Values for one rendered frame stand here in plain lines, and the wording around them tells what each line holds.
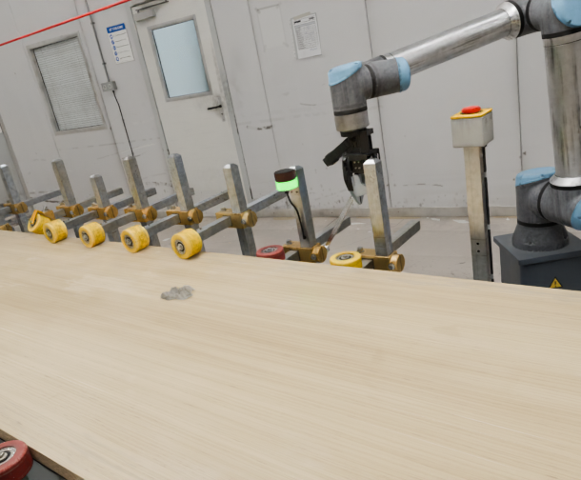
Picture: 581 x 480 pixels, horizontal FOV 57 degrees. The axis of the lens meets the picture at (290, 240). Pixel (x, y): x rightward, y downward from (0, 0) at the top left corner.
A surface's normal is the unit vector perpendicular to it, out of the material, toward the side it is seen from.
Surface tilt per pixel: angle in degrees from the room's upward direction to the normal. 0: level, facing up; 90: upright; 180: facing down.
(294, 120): 90
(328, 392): 0
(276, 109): 90
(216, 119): 90
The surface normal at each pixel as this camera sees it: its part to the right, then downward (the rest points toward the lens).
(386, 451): -0.18, -0.93
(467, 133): -0.58, 0.37
